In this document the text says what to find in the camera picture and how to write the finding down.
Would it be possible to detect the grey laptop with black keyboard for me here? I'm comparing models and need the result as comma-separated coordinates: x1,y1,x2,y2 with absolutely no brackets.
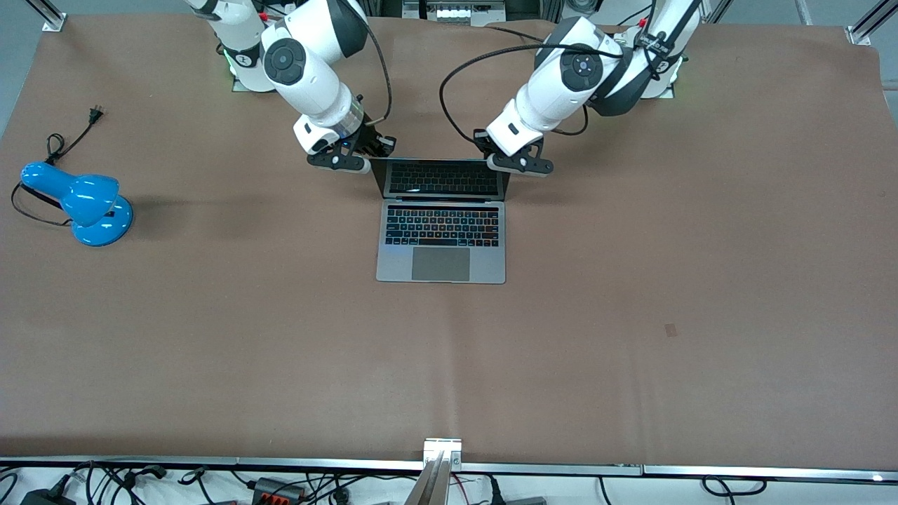
368,158,514,285

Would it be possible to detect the white power strip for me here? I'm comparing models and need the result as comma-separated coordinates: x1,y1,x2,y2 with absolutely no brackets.
402,0,507,27

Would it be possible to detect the brown table mat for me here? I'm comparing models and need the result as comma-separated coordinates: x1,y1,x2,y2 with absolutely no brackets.
0,14,898,469

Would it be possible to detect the blue desk lamp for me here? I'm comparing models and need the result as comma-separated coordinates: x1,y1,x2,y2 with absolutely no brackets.
20,162,134,248

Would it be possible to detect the black and orange connector box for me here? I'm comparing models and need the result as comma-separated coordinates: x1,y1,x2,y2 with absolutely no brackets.
251,477,307,503

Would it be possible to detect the black power adapter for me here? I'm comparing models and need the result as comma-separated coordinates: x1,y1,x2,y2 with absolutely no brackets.
20,487,78,505

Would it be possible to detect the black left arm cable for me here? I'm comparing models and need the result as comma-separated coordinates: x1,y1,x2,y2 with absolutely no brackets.
439,43,626,148

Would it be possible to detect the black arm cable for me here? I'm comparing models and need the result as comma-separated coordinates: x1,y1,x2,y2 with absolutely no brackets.
354,18,394,128
439,43,626,148

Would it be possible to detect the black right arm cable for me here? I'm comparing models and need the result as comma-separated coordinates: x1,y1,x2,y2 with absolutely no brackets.
354,18,394,128

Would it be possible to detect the long black table cable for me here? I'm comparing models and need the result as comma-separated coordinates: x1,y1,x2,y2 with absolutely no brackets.
486,25,544,44

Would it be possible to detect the black lamp power cord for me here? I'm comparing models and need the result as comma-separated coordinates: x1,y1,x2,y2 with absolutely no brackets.
10,105,106,227

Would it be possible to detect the silver mounting bracket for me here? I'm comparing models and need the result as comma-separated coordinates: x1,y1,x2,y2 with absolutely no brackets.
423,438,463,471

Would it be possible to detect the aluminium frame profile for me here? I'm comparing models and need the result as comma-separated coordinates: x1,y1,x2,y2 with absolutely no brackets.
845,0,898,47
27,0,68,33

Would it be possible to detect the aluminium camera mast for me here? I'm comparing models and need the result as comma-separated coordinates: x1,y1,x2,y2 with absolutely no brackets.
403,452,454,505

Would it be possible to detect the aluminium table edge rail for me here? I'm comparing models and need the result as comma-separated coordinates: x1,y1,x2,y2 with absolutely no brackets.
0,456,898,486

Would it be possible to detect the black looped floor cable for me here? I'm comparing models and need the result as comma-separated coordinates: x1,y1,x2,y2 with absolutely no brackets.
702,475,770,500

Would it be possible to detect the black tangled cable bundle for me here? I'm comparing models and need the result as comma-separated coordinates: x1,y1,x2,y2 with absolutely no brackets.
67,461,169,505

